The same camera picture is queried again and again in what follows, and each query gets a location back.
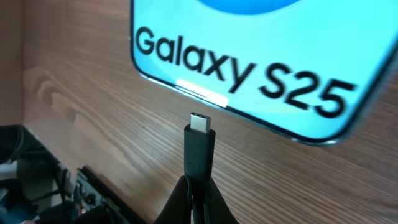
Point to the Galaxy S25 smartphone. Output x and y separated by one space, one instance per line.
305 69

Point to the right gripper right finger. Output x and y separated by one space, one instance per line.
216 210

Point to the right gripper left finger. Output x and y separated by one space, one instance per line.
177 209

